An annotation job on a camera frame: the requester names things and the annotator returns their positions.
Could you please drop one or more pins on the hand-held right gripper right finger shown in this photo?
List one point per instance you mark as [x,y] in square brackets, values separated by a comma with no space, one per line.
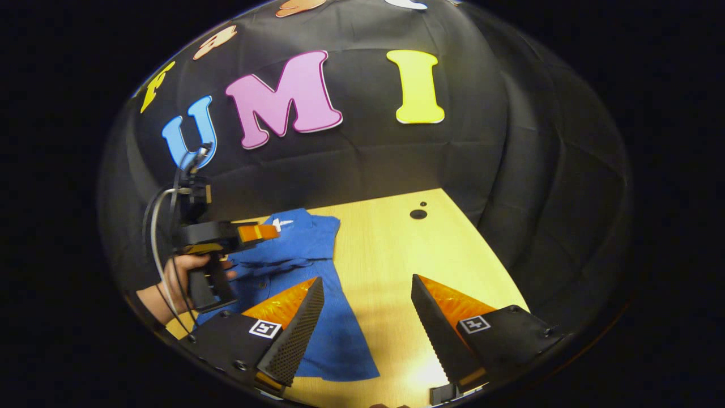
[436,334]

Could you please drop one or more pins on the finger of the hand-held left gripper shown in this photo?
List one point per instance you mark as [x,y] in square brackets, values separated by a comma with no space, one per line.
[257,233]

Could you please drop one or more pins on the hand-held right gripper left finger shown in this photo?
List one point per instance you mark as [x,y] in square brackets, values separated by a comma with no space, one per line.
[294,340]

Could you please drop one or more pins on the blue button-up shirt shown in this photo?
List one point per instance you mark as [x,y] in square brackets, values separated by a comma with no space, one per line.
[340,340]

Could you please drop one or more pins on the black round table grommet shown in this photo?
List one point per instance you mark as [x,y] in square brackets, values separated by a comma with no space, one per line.
[418,213]

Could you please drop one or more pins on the black backdrop cloth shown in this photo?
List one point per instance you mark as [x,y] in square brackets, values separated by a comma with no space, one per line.
[368,158]

